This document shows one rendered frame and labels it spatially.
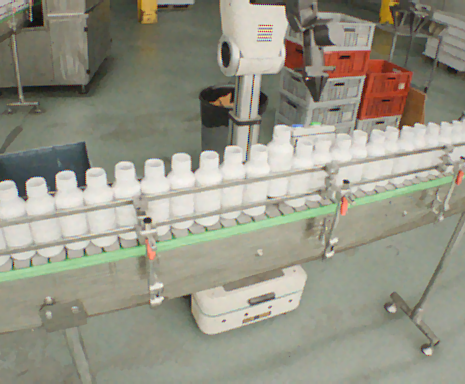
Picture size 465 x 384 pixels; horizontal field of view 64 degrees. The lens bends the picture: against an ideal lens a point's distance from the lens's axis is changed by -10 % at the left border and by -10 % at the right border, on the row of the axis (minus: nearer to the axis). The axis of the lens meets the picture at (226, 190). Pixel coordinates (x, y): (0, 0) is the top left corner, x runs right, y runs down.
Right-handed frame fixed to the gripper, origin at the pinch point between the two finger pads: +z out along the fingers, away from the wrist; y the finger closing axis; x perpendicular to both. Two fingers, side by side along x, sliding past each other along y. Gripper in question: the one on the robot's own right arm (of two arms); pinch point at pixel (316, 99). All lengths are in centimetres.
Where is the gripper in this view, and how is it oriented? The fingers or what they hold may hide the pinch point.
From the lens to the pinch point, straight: 117.4
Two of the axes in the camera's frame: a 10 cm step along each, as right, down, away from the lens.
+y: 9.2, -1.7, 3.6
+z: 0.8, 9.6, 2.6
